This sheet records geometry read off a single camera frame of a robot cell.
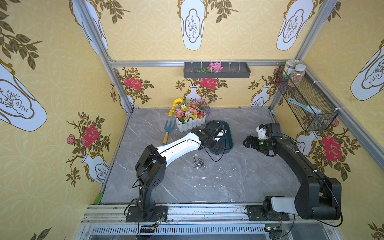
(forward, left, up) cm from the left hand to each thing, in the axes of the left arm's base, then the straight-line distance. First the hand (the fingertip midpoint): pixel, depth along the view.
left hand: (210, 141), depth 88 cm
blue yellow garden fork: (+20, +28, -13) cm, 37 cm away
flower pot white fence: (+18, +12, +3) cm, 22 cm away
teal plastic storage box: (+7, -14, -9) cm, 18 cm away
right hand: (-2, -25, 0) cm, 25 cm away
